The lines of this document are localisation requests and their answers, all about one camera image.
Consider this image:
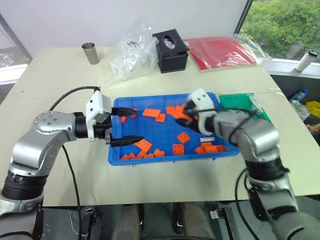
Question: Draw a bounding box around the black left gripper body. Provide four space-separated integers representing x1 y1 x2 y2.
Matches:
92 112 113 146

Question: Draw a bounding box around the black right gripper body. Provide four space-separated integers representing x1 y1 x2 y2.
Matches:
184 99 201 128

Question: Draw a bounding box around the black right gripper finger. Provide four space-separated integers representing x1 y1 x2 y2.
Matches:
175 117 199 131
183 99 196 116

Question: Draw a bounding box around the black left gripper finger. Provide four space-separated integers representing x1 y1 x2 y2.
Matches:
110 135 145 148
111 106 139 118

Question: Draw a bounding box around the blue plastic bin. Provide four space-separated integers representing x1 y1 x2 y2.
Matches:
107 91 242 167

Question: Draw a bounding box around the green plastic bin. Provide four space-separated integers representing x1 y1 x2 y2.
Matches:
218 92 274 126

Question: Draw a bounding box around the yellow parts bin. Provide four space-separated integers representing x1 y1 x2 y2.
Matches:
305 100 320 116

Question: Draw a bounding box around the black tissue box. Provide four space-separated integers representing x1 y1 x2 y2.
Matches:
151 28 190 74

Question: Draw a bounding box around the clear bag with white boxes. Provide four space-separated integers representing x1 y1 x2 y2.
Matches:
103 17 161 87

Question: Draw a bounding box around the red flat board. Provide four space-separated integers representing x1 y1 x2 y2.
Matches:
183 35 262 73

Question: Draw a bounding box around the stainless steel cup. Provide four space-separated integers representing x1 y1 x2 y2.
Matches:
81 42 99 65

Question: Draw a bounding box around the grey rounded shape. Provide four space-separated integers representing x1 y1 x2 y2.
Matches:
181 201 216 240
110 203 141 240

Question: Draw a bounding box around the clear plastic wrap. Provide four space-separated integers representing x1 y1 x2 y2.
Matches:
231 33 274 66

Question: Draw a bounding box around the clear water bottle blue cap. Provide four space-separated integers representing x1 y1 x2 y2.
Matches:
289 88 310 103

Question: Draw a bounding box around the white bottle with black lid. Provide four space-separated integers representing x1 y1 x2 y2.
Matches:
294 49 320 74

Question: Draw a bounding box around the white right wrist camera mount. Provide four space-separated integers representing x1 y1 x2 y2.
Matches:
187 88 217 135

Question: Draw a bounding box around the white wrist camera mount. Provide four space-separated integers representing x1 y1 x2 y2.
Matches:
85 90 112 142
187 88 217 135

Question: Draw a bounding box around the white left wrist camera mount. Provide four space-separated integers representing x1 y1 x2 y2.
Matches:
85 90 112 142

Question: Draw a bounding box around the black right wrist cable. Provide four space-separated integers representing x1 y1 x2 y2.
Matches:
196 105 266 146

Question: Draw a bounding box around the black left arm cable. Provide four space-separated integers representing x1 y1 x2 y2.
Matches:
48 85 102 240

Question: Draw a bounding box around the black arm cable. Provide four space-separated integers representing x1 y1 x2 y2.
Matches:
234 167 262 240
48 85 102 240

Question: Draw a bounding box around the black right arm lower cable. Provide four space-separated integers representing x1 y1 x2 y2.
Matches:
234 167 262 240

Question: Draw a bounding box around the dark window frame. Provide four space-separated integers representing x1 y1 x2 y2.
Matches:
234 0 255 35

